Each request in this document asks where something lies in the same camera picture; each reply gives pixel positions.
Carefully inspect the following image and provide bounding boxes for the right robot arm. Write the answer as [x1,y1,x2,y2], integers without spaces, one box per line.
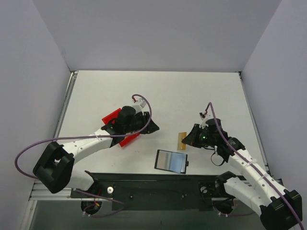
[182,118,303,230]

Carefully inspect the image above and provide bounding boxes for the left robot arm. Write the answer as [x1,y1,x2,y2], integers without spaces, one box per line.
[33,106,160,197]

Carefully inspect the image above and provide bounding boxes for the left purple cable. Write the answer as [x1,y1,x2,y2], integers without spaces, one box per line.
[14,94,153,179]

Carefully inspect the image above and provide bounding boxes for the black card holder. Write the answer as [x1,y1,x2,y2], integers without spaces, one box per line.
[154,149,189,174]

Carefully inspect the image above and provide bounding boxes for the red plastic bin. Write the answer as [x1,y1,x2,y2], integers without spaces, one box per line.
[102,108,140,148]

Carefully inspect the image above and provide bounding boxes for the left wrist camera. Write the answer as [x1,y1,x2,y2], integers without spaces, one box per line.
[132,98,147,113]

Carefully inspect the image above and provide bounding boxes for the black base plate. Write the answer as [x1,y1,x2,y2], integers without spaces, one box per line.
[67,171,243,213]

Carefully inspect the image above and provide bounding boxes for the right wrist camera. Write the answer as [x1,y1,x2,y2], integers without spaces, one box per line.
[199,111,210,129]

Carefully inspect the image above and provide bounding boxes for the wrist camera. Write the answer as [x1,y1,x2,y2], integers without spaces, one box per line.
[132,98,147,113]
[199,111,210,129]

